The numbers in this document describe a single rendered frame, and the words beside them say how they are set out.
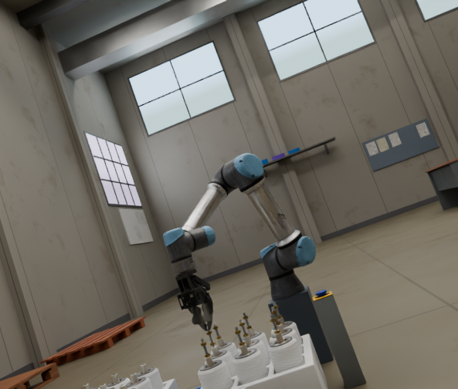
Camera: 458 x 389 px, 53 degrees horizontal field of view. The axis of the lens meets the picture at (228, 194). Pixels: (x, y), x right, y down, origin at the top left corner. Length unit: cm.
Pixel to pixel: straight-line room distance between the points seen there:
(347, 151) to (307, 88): 179
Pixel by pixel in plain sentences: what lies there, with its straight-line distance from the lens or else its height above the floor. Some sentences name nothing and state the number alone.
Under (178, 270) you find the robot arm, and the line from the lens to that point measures 160.
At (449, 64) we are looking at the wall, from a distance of 1188.
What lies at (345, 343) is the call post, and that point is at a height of 14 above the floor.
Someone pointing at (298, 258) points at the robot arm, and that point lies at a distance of 192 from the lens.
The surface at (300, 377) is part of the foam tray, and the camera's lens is 146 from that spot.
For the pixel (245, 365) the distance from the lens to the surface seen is 149.
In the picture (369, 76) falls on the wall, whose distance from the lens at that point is 1149.
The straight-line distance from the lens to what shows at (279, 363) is 149.
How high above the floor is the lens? 58
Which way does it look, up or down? 6 degrees up
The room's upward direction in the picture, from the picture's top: 20 degrees counter-clockwise
